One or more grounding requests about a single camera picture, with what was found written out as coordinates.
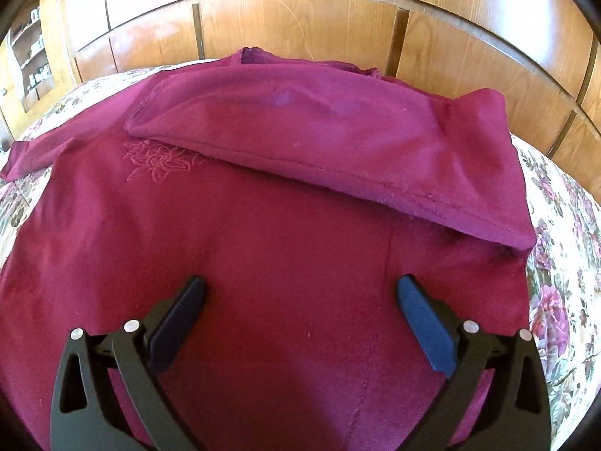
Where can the wooden cabinet with shelf niche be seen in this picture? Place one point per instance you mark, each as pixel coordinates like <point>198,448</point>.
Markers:
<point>51,33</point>

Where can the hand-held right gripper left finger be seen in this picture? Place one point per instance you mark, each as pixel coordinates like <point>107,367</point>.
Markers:
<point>176,329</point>

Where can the small bottles and jars group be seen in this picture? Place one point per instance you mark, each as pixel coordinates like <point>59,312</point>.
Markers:
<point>37,56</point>

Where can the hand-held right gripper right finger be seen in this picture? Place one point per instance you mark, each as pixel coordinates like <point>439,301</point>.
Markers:
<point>425,329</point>

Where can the floral bedspread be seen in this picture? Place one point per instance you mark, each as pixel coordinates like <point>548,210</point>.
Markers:
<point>561,244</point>

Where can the wooden headboard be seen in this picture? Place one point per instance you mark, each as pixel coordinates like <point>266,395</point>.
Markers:
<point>291,23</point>

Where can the dark red long-sleeved shirt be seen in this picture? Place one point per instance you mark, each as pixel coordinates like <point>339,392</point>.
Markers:
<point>291,263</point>

